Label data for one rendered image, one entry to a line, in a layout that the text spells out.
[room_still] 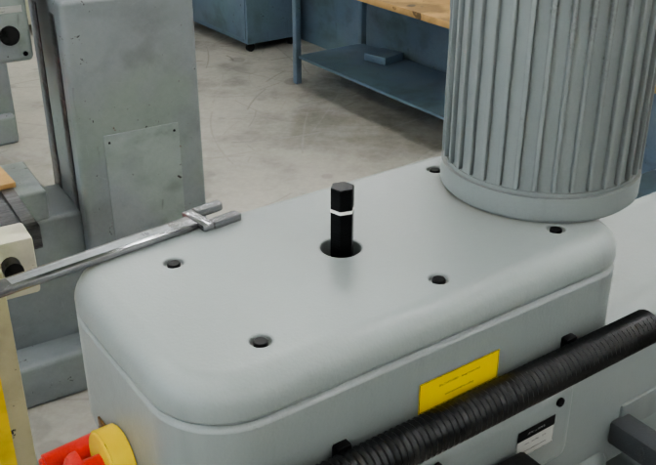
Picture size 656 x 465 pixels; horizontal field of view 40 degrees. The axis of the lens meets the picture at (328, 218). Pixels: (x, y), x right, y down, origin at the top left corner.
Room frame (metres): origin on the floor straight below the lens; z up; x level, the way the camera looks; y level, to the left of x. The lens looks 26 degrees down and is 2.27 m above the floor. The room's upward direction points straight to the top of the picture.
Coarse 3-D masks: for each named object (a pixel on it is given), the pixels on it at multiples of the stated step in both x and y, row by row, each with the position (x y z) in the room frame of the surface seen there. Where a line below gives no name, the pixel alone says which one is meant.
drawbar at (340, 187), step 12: (336, 192) 0.70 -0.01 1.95; (348, 192) 0.70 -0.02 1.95; (336, 204) 0.70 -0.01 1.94; (348, 204) 0.70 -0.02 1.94; (336, 216) 0.70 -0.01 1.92; (348, 216) 0.70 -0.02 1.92; (336, 228) 0.70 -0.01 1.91; (348, 228) 0.70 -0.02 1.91; (336, 240) 0.70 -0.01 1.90; (348, 240) 0.70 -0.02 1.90; (336, 252) 0.70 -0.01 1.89; (348, 252) 0.70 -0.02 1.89
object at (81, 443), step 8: (80, 440) 0.66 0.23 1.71; (88, 440) 0.66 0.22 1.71; (56, 448) 0.65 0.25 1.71; (64, 448) 0.65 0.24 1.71; (72, 448) 0.65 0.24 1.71; (80, 448) 0.65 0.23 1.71; (88, 448) 0.66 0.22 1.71; (48, 456) 0.64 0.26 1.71; (56, 456) 0.64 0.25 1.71; (64, 456) 0.64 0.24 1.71; (80, 456) 0.65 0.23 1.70; (88, 456) 0.65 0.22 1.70; (40, 464) 0.64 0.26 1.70; (48, 464) 0.64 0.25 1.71; (56, 464) 0.64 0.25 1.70
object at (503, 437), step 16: (560, 400) 0.71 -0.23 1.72; (512, 416) 0.68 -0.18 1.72; (528, 416) 0.69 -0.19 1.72; (544, 416) 0.70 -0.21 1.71; (560, 416) 0.72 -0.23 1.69; (496, 432) 0.67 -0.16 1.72; (512, 432) 0.68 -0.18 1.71; (528, 432) 0.69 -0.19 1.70; (544, 432) 0.70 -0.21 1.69; (560, 432) 0.72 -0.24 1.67; (464, 448) 0.64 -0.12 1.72; (480, 448) 0.65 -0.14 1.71; (496, 448) 0.67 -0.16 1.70; (512, 448) 0.68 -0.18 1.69; (528, 448) 0.69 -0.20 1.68; (544, 448) 0.71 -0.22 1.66; (560, 448) 0.72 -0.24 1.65; (432, 464) 0.62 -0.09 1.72; (448, 464) 0.63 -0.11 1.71; (464, 464) 0.64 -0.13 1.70; (480, 464) 0.66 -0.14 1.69; (496, 464) 0.67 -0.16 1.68
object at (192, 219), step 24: (192, 216) 0.76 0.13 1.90; (216, 216) 0.76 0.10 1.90; (240, 216) 0.76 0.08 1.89; (120, 240) 0.71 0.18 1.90; (144, 240) 0.71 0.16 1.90; (48, 264) 0.67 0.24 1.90; (72, 264) 0.67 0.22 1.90; (96, 264) 0.68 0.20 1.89; (0, 288) 0.63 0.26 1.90; (24, 288) 0.63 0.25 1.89
